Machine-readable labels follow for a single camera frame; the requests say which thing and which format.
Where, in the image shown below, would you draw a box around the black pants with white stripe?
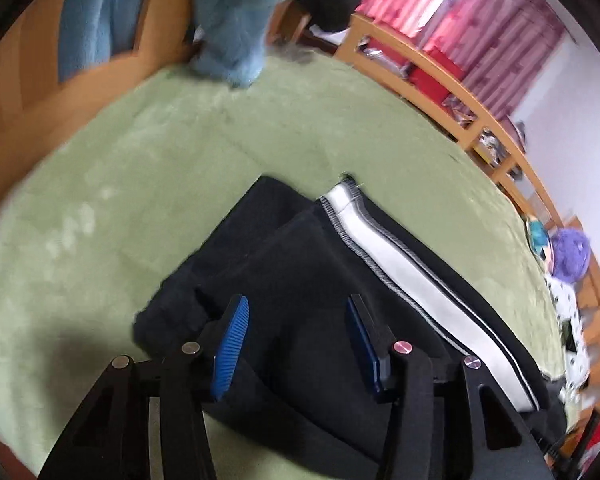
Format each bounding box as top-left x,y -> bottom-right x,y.
131,174 -> 567,466

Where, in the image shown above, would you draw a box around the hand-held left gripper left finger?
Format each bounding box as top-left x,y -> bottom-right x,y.
38,294 -> 251,480

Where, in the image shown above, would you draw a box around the light blue fleece garment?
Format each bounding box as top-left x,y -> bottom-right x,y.
189,0 -> 334,88

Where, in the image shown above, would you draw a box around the wooden headboard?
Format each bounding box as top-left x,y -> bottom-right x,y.
0,0 -> 203,231

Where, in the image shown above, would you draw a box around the black and white spotted cloth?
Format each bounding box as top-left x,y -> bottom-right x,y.
544,272 -> 593,401

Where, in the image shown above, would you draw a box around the red patterned curtain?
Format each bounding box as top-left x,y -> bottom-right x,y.
341,0 -> 567,122

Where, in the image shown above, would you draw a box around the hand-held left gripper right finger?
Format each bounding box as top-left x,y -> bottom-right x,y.
346,293 -> 554,480

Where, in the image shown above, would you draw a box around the purple plush toy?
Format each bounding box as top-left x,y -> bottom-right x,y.
550,227 -> 593,283

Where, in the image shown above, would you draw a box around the wooden bed rail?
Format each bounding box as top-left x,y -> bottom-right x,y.
294,12 -> 600,426

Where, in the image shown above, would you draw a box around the green blanket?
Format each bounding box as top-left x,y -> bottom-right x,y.
0,50 -> 568,480

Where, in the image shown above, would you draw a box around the light blue fleece cloth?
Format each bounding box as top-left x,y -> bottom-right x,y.
56,0 -> 151,83

